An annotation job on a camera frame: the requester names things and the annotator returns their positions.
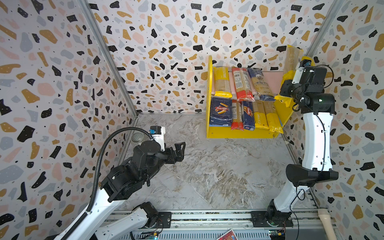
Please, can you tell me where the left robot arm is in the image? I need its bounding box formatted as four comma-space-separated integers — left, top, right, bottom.
48, 141, 186, 240

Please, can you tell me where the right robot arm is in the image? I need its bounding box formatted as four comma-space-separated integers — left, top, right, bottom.
265, 65, 339, 227

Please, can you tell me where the blue Barilla spaghetti box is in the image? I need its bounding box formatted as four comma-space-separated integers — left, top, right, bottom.
242, 101, 255, 131

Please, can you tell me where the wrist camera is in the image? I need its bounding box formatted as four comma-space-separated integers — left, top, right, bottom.
150, 126, 166, 152
292, 57, 313, 84

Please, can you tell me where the yellow shelf unit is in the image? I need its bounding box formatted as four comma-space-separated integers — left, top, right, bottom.
206, 56, 294, 139

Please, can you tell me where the red spaghetti bag with barcode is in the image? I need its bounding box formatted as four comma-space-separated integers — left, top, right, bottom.
232, 68, 255, 102

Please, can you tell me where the white ribbed ceramic cup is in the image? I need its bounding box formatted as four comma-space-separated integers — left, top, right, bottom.
131, 132, 150, 147

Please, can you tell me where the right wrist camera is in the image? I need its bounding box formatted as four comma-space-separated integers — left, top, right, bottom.
292, 57, 313, 84

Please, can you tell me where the beige recorder flute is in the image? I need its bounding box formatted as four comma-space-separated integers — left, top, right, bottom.
318, 209, 337, 240

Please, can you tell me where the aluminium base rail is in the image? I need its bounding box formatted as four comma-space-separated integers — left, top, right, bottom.
103, 209, 342, 240

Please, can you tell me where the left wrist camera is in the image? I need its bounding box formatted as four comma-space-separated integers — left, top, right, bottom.
150, 126, 166, 152

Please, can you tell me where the blue Barilla rigatoni box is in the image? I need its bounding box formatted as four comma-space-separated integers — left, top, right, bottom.
209, 97, 233, 127

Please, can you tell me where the yellow Pastatime spaghetti bag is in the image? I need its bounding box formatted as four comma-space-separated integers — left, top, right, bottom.
253, 101, 270, 130
213, 67, 233, 99

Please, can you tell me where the red printed card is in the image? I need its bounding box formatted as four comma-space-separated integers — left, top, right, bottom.
217, 230, 238, 240

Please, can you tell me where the dark blue Ankara spaghetti bag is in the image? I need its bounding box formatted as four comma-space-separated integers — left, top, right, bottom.
247, 69, 275, 102

